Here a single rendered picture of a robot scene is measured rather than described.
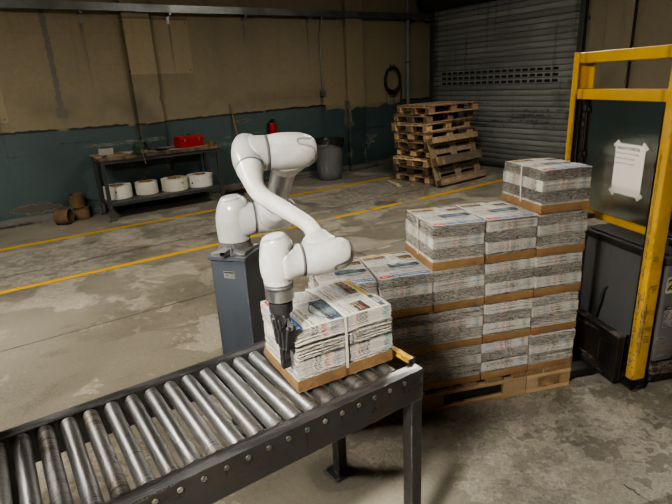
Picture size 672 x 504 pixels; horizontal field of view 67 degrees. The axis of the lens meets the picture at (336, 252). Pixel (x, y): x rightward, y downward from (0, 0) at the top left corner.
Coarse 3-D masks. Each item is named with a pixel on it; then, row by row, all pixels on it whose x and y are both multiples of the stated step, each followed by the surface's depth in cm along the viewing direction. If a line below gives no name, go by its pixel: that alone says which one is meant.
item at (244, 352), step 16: (240, 352) 195; (192, 368) 186; (144, 384) 177; (160, 384) 177; (224, 384) 192; (96, 400) 170; (112, 400) 169; (144, 400) 175; (192, 400) 186; (48, 416) 162; (64, 416) 162; (80, 416) 164; (128, 416) 174; (0, 432) 156; (16, 432) 155; (32, 432) 157; (112, 432) 172; (64, 448) 164
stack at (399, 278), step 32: (384, 256) 283; (384, 288) 253; (416, 288) 258; (448, 288) 262; (480, 288) 267; (512, 288) 271; (416, 320) 263; (448, 320) 267; (480, 320) 272; (512, 320) 277; (448, 352) 274; (480, 352) 279; (512, 352) 284; (480, 384) 286; (512, 384) 291
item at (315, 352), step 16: (304, 304) 179; (304, 320) 167; (320, 320) 166; (336, 320) 166; (272, 336) 181; (304, 336) 162; (320, 336) 165; (336, 336) 168; (272, 352) 183; (304, 352) 164; (320, 352) 167; (336, 352) 171; (288, 368) 171; (304, 368) 165; (320, 368) 169
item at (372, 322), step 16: (320, 288) 192; (336, 288) 190; (352, 288) 189; (352, 304) 177; (368, 304) 176; (384, 304) 176; (368, 320) 173; (384, 320) 177; (368, 336) 175; (384, 336) 180; (368, 352) 178
